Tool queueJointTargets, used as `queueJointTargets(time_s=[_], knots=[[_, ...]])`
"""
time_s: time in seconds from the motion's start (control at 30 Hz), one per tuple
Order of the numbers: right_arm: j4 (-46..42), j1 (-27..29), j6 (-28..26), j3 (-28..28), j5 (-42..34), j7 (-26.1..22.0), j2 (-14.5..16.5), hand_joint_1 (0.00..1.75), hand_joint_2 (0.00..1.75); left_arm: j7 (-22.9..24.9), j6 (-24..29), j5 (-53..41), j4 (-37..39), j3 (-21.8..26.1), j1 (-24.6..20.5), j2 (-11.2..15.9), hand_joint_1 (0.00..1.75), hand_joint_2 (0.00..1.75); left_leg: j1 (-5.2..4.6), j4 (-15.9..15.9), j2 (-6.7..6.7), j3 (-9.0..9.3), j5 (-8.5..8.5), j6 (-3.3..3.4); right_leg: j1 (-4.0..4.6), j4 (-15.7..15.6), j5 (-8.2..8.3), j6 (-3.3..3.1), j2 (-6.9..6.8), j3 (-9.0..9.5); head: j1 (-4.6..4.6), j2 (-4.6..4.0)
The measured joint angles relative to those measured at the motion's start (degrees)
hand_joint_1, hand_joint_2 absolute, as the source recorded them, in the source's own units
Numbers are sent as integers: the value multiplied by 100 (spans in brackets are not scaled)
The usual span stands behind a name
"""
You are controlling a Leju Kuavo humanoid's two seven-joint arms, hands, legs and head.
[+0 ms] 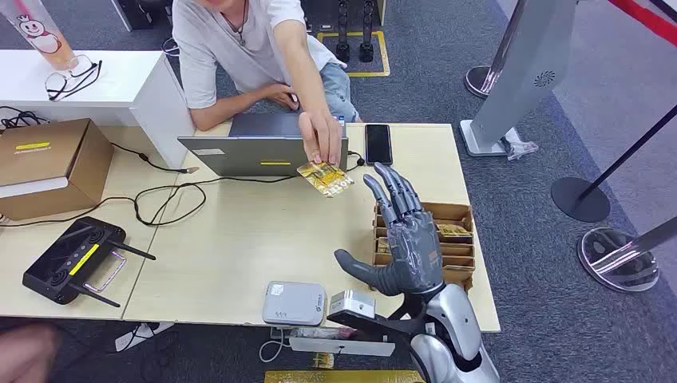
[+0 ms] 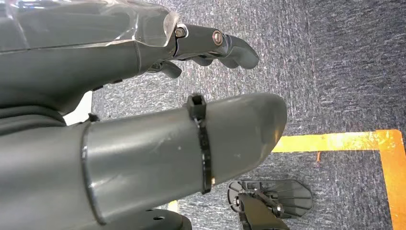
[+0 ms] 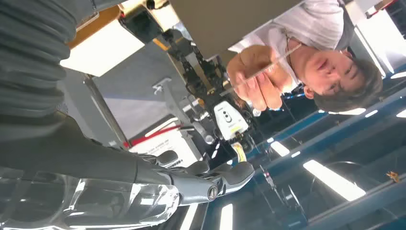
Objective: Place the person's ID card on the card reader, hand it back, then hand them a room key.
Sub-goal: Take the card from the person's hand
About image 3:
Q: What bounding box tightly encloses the person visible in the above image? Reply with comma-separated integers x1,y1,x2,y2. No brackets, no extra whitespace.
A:
226,0,384,113

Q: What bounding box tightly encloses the red barrier belt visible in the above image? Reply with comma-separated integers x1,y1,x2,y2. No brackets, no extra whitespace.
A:
124,125,183,148

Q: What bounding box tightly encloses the silver kiosk stand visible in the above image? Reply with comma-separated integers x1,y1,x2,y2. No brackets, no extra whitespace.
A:
93,41,191,140

